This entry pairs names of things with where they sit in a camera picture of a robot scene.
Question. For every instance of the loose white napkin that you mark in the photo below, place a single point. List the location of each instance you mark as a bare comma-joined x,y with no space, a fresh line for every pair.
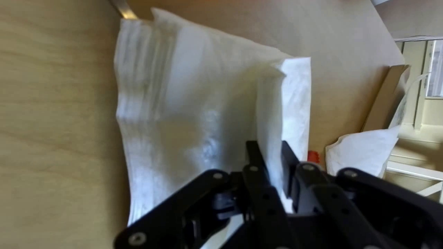
360,152

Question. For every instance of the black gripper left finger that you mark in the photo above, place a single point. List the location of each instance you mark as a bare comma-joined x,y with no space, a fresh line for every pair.
221,212

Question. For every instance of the white cross-back chair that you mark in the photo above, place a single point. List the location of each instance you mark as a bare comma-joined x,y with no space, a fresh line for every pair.
415,172

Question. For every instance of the red game token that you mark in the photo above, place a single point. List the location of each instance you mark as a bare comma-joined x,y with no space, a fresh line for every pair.
313,157

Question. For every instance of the white napkin stack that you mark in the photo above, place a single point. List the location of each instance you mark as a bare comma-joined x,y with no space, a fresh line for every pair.
184,115

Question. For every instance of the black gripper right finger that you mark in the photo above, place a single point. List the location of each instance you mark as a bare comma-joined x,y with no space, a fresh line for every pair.
360,208

